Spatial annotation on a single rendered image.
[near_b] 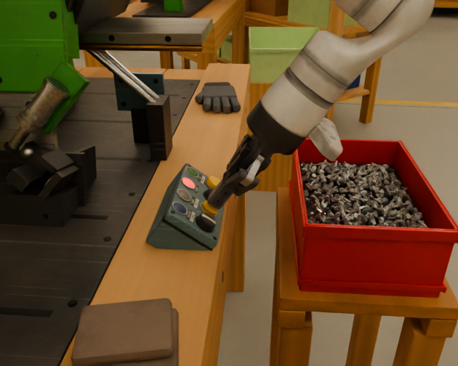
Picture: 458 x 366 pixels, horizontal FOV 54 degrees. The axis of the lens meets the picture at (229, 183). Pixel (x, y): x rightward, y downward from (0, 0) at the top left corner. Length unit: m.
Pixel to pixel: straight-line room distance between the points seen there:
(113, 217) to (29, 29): 0.29
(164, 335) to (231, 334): 1.27
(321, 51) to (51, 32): 0.38
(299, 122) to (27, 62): 0.40
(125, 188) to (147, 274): 0.23
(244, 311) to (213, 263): 1.23
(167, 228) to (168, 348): 0.19
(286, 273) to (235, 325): 1.04
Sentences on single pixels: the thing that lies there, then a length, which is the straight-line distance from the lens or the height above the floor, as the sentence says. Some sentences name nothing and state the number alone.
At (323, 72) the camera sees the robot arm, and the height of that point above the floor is 1.14.
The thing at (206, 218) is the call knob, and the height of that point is 0.94.
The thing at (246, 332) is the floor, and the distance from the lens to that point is 1.74.
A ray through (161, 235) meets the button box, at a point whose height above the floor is 0.92.
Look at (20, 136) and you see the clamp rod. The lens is 0.70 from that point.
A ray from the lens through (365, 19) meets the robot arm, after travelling 0.53.
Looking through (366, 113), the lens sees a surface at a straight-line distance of 3.64.
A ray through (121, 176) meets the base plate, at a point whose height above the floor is 0.90.
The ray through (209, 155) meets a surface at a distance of 0.86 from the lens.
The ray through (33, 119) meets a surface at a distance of 0.68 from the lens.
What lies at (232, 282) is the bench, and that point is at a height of 0.05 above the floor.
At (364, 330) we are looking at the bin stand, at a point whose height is 0.45.
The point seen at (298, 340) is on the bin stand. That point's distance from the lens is 0.76.
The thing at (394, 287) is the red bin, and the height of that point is 0.82.
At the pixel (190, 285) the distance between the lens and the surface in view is 0.56.
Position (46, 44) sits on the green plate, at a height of 1.13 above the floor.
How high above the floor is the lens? 1.27
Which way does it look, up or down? 29 degrees down
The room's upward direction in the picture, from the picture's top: straight up
